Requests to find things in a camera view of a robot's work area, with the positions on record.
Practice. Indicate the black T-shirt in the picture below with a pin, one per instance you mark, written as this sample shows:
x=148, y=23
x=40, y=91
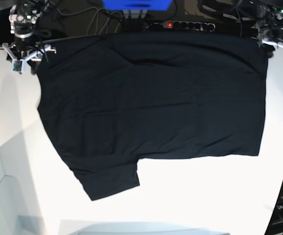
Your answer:
x=109, y=101

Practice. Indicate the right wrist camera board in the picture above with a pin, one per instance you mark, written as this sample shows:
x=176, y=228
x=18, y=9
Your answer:
x=16, y=66

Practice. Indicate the blue plastic box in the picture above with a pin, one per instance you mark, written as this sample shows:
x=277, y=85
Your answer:
x=160, y=5

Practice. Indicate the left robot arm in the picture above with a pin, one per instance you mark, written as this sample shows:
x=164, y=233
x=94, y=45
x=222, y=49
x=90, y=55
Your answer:
x=270, y=24

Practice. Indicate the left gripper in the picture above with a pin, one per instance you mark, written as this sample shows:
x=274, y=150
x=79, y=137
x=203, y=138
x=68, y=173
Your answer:
x=271, y=37

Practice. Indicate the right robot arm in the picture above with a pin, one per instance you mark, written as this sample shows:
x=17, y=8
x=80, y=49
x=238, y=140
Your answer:
x=23, y=18

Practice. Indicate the black power strip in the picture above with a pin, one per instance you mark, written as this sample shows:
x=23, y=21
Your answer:
x=186, y=26

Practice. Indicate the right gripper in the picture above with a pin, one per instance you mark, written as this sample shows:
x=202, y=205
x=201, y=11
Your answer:
x=30, y=50

